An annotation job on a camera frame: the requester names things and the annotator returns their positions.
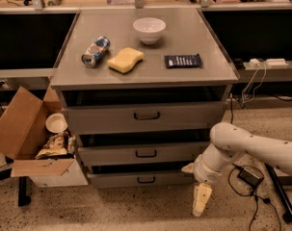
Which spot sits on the grey middle drawer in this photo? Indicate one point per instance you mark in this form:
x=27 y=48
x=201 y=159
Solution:
x=141 y=153

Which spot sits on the grey top drawer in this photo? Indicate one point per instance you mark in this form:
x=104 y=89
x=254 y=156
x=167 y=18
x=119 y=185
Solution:
x=112 y=119

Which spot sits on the crumpled snack bag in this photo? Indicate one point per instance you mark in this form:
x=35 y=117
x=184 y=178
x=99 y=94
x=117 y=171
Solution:
x=61 y=145

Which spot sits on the white plug adapter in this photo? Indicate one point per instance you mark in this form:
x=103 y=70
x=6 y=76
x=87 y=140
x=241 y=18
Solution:
x=254 y=62

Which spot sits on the white power strip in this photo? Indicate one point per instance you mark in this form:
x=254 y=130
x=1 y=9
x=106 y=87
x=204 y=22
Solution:
x=276 y=63

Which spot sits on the black power adapter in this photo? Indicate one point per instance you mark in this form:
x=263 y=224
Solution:
x=250 y=178

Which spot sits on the black stand leg left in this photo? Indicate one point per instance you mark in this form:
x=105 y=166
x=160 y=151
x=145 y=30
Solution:
x=5 y=172

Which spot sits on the brown cardboard box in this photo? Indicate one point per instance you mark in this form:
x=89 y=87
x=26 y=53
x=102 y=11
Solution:
x=23 y=132

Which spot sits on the grey bottom drawer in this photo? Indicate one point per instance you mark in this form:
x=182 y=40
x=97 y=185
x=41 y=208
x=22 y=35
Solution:
x=140 y=179

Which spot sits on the grey drawer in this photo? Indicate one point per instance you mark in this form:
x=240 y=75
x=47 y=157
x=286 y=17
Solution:
x=112 y=119
x=140 y=179
x=141 y=153

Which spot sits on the white bowl on cabinet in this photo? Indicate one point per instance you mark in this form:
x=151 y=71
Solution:
x=149 y=29

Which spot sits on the white bowl in box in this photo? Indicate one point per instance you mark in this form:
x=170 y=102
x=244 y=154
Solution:
x=56 y=123

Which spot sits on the grey drawer cabinet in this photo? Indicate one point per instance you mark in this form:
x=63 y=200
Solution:
x=149 y=82

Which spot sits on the yellow sponge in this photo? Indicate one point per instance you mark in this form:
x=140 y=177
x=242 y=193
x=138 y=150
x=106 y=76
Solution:
x=125 y=60

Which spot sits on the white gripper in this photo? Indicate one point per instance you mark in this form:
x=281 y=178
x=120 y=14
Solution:
x=202 y=171

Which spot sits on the dark blue snack packet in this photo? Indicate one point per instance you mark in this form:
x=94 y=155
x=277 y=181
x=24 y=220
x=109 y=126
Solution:
x=183 y=61

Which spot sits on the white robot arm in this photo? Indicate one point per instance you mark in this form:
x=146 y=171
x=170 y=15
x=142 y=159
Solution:
x=227 y=143

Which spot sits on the blue crushed soda can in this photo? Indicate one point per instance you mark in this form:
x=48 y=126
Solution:
x=95 y=52

